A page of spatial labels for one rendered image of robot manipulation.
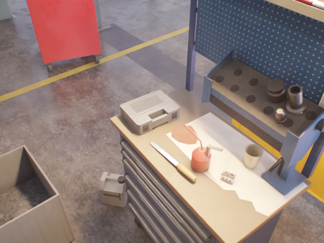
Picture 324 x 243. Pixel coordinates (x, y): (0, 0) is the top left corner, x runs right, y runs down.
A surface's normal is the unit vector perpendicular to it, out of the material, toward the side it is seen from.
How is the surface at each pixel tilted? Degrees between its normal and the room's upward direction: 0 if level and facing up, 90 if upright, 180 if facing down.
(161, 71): 0
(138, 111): 0
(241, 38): 90
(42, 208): 90
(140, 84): 0
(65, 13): 90
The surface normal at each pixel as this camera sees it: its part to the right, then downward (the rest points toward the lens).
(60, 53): 0.35, 0.61
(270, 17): -0.81, 0.39
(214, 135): 0.00, -0.76
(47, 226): 0.64, 0.50
